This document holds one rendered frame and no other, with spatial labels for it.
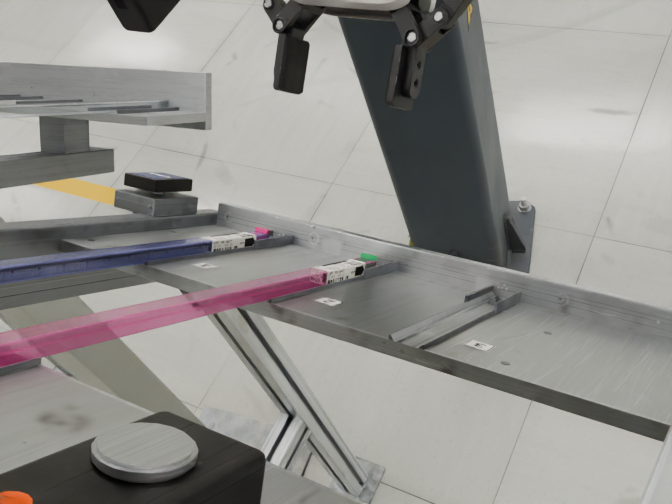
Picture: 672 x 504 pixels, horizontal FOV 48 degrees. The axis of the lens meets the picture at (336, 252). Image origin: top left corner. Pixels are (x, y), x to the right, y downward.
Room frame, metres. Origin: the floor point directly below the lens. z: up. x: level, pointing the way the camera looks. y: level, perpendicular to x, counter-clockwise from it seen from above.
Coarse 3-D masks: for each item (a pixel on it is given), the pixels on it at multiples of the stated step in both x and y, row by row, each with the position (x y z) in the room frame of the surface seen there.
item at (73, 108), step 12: (0, 108) 0.63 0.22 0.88; (12, 108) 0.64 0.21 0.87; (24, 108) 0.64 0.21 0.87; (36, 108) 0.65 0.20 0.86; (48, 108) 0.66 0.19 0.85; (60, 108) 0.67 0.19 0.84; (72, 108) 0.68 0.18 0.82; (84, 108) 0.68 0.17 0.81; (96, 108) 0.69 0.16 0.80; (108, 108) 0.70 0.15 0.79; (120, 108) 0.71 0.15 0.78; (132, 108) 0.72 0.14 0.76; (144, 108) 0.73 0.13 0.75
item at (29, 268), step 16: (176, 240) 0.43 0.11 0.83; (192, 240) 0.43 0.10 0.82; (208, 240) 0.44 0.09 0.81; (48, 256) 0.37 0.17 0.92; (64, 256) 0.37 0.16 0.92; (80, 256) 0.38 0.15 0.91; (96, 256) 0.38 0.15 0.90; (112, 256) 0.39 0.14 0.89; (128, 256) 0.39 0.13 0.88; (144, 256) 0.40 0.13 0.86; (160, 256) 0.41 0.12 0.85; (176, 256) 0.41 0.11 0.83; (0, 272) 0.34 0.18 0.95; (16, 272) 0.35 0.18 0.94; (32, 272) 0.35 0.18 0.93; (48, 272) 0.36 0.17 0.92; (64, 272) 0.36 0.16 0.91; (80, 272) 0.37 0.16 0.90
